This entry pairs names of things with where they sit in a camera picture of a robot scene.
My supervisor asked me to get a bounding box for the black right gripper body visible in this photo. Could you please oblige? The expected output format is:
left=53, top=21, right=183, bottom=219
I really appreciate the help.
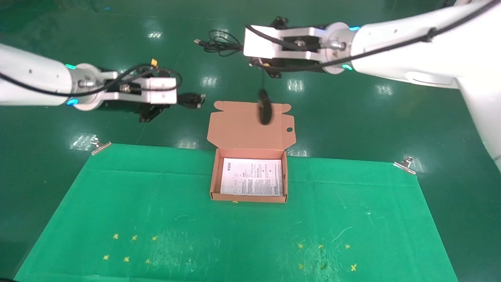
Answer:
left=250, top=58, right=326, bottom=79

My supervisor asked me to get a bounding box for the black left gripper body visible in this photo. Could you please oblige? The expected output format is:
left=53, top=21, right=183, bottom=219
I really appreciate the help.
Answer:
left=96, top=100, right=165, bottom=123

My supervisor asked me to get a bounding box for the black data cable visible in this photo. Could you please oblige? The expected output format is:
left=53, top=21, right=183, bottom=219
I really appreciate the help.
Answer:
left=177, top=92, right=206, bottom=109

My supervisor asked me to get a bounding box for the black wired computer mouse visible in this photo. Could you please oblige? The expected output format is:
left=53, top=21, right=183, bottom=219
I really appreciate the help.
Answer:
left=193, top=29, right=275, bottom=126

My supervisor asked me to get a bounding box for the orange cardboard box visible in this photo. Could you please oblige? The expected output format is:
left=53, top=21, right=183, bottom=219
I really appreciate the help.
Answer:
left=207, top=101, right=295, bottom=204

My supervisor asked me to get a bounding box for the metal binder clip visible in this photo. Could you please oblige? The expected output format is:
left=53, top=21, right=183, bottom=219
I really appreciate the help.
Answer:
left=393, top=156, right=416, bottom=175
left=90, top=137, right=112, bottom=156

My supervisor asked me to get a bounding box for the white printed instruction sheet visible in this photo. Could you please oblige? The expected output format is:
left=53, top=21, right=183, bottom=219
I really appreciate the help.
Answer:
left=220, top=158, right=283, bottom=196

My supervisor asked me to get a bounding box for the green table mat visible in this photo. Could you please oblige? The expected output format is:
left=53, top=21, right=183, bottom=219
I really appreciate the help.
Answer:
left=14, top=144, right=459, bottom=282

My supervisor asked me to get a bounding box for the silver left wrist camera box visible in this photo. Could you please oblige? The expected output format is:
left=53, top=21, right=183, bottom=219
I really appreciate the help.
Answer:
left=104, top=71, right=178, bottom=105

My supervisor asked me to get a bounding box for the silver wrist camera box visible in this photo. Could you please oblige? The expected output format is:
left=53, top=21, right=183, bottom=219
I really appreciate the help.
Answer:
left=104, top=71, right=178, bottom=105
left=243, top=25, right=328, bottom=61

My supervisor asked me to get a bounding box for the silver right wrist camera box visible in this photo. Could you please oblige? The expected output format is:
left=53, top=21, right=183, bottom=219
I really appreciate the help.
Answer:
left=243, top=25, right=328, bottom=61

